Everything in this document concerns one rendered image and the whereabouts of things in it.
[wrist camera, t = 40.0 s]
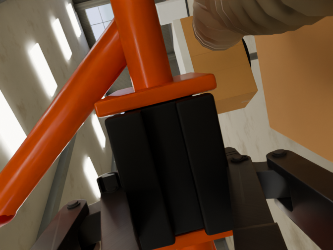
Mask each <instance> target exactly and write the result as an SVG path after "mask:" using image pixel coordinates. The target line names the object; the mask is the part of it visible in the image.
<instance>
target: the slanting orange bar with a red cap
mask: <svg viewBox="0 0 333 250"><path fill-rule="evenodd" d="M126 66H127V63H126V59H125V56H124V52H123V48H122V44H121V40H120V37H119V33H118V29H117V25H116V21H115V18H113V19H112V21H111V22H110V23H109V25H108V26H107V27H106V29H105V30H104V32H103V33H102V34H101V36H100V37H99V38H98V40H97V41H96V42H95V44H94V45H93V47H92V48H91V49H90V51H89V52H88V53H87V55H86V56H85V58H84V59H83V60H82V62H81V63H80V65H79V66H78V67H77V69H76V70H75V71H74V73H73V74H72V76H71V77H70V78H69V80H68V81H67V82H66V84H65V85H64V86H63V88H62V89H61V90H60V92H59V93H58V94H57V96H56V97H55V98H54V100H53V101H52V103H51V104H50V105H49V107H48V108H47V109H46V111H45V112H44V114H43V115H42V116H41V118H40V119H39V120H38V122H37V123H36V124H35V126H34V127H33V129H32V130H31V131H30V133H29V134H28V135H27V137H26V138H25V140H24V141H23V142H22V144H21V145H20V146H19V148H18V149H17V151H16V152H15V153H14V155H13V156H12V158H11V159H10V160H9V162H8V163H7V164H6V166H5V167H4V168H3V170H2V171H1V173H0V227H1V226H3V225H6V224H7V223H9V222H10V221H11V220H12V219H13V218H14V217H15V215H16V213H17V211H18V209H19V208H20V207H21V205H22V204H23V203H24V201H25V200H26V199H27V197H28V196H29V195H30V193H31V192H32V191H33V189H34V188H35V187H36V185H37V184H38V183H39V181H40V180H41V179H42V177H43V176H44V175H45V173H46V172H47V171H48V169H49V168H50V167H51V165H52V164H53V163H54V161H55V160H56V159H57V158H58V156H59V155H60V154H61V152H62V151H63V150H64V148H65V147H66V146H67V145H68V143H69V142H70V141H71V139H72V138H73V137H74V135H75V134H76V133H77V131H78V130H79V129H80V127H81V126H82V125H83V123H84V122H85V121H86V119H87V118H88V117H89V115H90V114H91V113H92V111H93V110H94V104H95V103H96V102H97V101H99V100H101V99H102V98H103V97H104V95H105V94H106V93H107V91H108V90H109V89H110V87H111V86H112V85H113V83H114V82H115V81H116V79H117V78H118V77H119V75H120V74H121V73H122V71H123V70H124V69H125V67H126Z"/></svg>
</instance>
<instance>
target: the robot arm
mask: <svg viewBox="0 0 333 250"><path fill-rule="evenodd" d="M225 152H226V156H227V161H228V167H227V168H226V169H227V178H228V186H229V194H230V202H231V210H232V218H233V227H234V228H233V229H232V231H233V240H234V249H235V250H288V249H287V246H286V244H285V241H284V239H283V236H282V233H281V231H280V228H279V225H278V223H277V222H274V220H273V217H272V214H271V212H270V209H269V206H268V203H267V201H266V199H274V202H275V204H276V205H277V206H278V207H279V208H280V209H281V210H282V211H283V212H284V213H285V214H286V215H287V216H288V217H289V218H290V219H291V220H292V221H293V222H294V223H295V224H296V225H297V226H298V227H299V228H300V229H301V230H302V231H303V232H304V233H305V234H306V235H307V236H308V237H309V238H310V239H311V240H312V241H313V242H314V243H315V244H316V245H317V246H318V247H319V248H320V249H321V250H333V173H332V172H330V171H328V170H327V169H325V168H323V167H321V166H319V165H317V164H315V163H313V162H311V161H309V160H308V159H306V158H304V157H302V156H300V155H298V154H296V153H294V152H292V151H290V150H284V149H278V150H275V151H272V152H269V153H268V154H267V155H266V159H267V161H264V162H252V160H251V157H250V156H248V155H241V154H240V153H239V152H238V151H237V150H236V149H235V148H233V147H226V148H225ZM96 181H97V184H98V188H99V191H100V194H101V200H100V201H98V202H95V203H93V204H90V205H88V204H87V201H86V200H85V199H77V200H72V201H70V202H68V203H67V204H66V205H64V206H63V207H62V208H61V209H60V211H59V212H58V213H57V214H56V216H55V217H54V218H53V220H52V221H51V222H50V224H49V225H48V226H47V227H46V229H45V230H44V231H43V233H42V234H41V235H40V236H39V238H38V239H37V240H36V242H35V243H34V244H33V246H32V247H31V248H30V250H99V249H100V241H101V250H142V248H141V244H140V240H139V236H138V233H137V229H136V227H135V223H134V220H133V216H132V213H131V209H130V206H129V202H128V198H127V195H126V192H124V191H123V188H122V184H121V181H120V177H119V174H118V171H112V172H108V173H105V174H103V175H101V176H99V177H98V178H97V179H96Z"/></svg>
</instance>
